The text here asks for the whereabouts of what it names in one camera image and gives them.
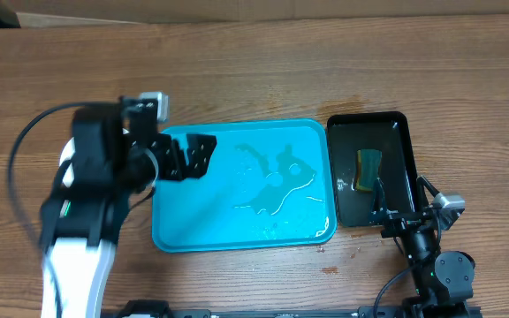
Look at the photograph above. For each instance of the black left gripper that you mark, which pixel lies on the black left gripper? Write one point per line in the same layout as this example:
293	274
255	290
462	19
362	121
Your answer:
199	162

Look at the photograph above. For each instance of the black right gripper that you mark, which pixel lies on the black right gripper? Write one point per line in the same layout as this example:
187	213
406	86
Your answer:
379	212

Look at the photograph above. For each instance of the yellow green scrub sponge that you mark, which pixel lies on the yellow green scrub sponge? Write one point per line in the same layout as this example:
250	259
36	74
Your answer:
369	163

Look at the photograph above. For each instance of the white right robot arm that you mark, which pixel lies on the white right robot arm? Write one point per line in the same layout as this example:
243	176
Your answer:
443	280

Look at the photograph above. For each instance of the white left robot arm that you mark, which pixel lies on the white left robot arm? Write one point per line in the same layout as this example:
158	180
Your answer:
117	151

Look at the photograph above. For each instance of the black water tray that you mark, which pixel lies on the black water tray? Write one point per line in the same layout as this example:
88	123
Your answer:
384	131

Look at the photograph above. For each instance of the blue plastic tray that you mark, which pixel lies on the blue plastic tray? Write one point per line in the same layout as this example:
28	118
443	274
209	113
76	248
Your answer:
268	184

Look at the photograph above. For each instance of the brown cardboard panel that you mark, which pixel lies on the brown cardboard panel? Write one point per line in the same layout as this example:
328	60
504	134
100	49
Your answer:
184	11

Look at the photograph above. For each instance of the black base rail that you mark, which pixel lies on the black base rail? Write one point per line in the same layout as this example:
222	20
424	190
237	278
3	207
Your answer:
361	312

